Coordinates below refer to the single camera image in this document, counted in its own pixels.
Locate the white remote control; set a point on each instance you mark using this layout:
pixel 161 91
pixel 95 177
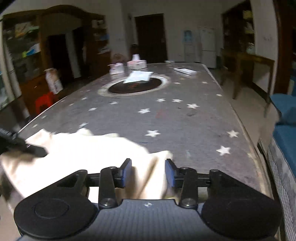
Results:
pixel 185 71

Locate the cream garment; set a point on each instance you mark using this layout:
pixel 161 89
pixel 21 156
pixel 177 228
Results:
pixel 92 153

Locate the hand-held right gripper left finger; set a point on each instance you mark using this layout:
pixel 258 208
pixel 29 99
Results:
pixel 127 172

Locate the pink white tissue box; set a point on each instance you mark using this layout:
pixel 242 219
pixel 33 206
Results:
pixel 137 63

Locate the dark wooden door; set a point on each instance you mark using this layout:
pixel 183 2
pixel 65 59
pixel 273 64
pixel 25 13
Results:
pixel 150 39

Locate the white paper tissue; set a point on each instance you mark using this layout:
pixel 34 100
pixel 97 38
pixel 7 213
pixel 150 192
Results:
pixel 138 76

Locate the round built-in hotplate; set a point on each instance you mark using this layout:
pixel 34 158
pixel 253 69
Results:
pixel 138 88

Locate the wooden door frame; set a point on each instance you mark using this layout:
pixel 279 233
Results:
pixel 281 46

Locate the dark wooden shelf cabinet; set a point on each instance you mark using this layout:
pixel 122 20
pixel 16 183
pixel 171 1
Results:
pixel 233 27

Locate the white fridge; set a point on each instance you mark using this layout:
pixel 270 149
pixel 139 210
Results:
pixel 208 46

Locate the white water dispenser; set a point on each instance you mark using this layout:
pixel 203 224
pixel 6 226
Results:
pixel 189 53

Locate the blue sofa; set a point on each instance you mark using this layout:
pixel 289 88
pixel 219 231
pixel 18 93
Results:
pixel 284 139

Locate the pink floor fan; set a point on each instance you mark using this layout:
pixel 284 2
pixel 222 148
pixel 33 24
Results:
pixel 118 56

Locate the red plastic stool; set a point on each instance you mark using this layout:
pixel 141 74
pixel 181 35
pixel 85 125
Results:
pixel 45 99

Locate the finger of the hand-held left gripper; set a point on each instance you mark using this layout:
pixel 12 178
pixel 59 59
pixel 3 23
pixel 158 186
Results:
pixel 32 149

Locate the wooden side table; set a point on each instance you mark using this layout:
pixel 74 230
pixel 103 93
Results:
pixel 254 58

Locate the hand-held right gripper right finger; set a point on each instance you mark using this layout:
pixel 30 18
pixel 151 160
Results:
pixel 170 173

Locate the white paper bag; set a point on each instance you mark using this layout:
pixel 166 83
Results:
pixel 54 81

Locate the arched wooden wall cabinet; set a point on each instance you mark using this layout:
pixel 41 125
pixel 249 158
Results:
pixel 67 10

